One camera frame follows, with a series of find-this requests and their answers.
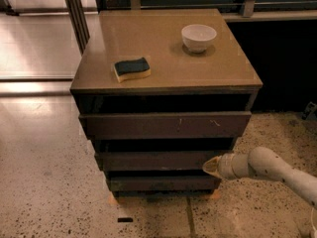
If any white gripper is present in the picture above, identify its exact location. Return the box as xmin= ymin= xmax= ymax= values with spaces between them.
xmin=202 ymin=154 xmax=255 ymax=179

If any dark drawer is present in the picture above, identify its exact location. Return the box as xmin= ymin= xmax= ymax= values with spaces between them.
xmin=106 ymin=176 xmax=220 ymax=192
xmin=79 ymin=111 xmax=251 ymax=140
xmin=95 ymin=151 xmax=225 ymax=172

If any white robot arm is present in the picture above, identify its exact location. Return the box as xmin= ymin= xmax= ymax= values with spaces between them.
xmin=202 ymin=147 xmax=317 ymax=209

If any dark top drawer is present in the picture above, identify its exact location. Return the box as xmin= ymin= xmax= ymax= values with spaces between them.
xmin=79 ymin=111 xmax=251 ymax=140

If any brown drawer cabinet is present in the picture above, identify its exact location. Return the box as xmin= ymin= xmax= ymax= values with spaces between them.
xmin=69 ymin=9 xmax=264 ymax=198

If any dark bottom drawer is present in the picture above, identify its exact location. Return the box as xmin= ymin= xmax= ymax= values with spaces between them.
xmin=106 ymin=176 xmax=220 ymax=192

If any black tape floor marker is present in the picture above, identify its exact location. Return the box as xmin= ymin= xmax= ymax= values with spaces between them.
xmin=118 ymin=217 xmax=133 ymax=223

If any small dark floor object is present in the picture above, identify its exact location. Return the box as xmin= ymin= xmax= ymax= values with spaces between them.
xmin=302 ymin=102 xmax=317 ymax=120

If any yellow sponge with dark pad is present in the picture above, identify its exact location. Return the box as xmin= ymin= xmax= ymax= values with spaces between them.
xmin=114 ymin=58 xmax=151 ymax=82

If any white ceramic bowl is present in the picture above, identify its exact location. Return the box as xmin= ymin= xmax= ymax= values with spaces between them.
xmin=181 ymin=24 xmax=217 ymax=53

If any dark vertical post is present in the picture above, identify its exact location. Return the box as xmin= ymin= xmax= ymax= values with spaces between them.
xmin=65 ymin=0 xmax=90 ymax=54

